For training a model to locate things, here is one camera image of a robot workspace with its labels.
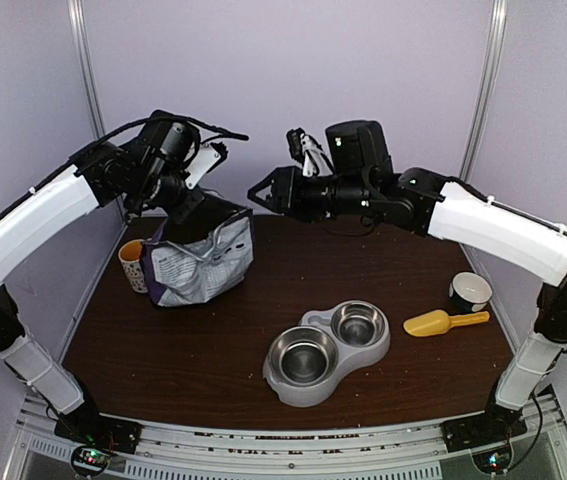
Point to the front aluminium rail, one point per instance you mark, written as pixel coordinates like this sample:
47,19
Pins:
403,451

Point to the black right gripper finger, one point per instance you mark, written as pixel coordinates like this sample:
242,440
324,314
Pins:
267,206
263,187

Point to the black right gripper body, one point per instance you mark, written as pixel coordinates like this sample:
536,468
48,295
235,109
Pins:
294,202

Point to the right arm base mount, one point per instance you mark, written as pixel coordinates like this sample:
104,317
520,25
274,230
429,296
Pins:
489,441

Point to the left aluminium frame post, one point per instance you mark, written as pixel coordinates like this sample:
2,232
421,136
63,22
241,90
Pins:
81,44

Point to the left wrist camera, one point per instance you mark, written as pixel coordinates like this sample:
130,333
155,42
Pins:
217,151

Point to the steel bowl far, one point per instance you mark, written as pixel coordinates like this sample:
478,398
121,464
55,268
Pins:
358,324

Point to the purple pet food bag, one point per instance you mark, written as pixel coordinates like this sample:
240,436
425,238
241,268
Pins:
198,259

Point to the grey double bowl feeder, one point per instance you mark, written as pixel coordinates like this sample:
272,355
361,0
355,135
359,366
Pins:
350,359

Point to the steel bowl near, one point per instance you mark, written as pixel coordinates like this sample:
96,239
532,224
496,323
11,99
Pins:
302,356

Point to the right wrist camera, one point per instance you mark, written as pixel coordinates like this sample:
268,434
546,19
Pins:
296,144

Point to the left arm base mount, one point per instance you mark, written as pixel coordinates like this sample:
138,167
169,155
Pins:
96,453

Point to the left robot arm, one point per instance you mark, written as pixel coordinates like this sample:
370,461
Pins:
145,162

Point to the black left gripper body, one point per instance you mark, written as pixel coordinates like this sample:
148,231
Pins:
180,210

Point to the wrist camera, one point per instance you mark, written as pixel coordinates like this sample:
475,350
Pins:
296,144
217,151

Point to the patterned mug orange inside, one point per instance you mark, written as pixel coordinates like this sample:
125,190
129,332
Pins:
129,256

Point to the dark blue dotted bowl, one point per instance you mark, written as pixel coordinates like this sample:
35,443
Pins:
470,292

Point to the yellow plastic scoop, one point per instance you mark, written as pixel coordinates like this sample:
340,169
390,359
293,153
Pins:
439,322

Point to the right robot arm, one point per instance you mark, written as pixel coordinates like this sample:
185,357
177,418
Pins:
354,175

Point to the steel bowl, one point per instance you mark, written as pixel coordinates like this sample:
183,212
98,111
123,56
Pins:
358,324
302,356

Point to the aluminium frame post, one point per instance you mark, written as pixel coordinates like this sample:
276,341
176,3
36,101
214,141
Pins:
491,64
81,44

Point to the right aluminium frame post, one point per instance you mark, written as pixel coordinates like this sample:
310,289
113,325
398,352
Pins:
491,64

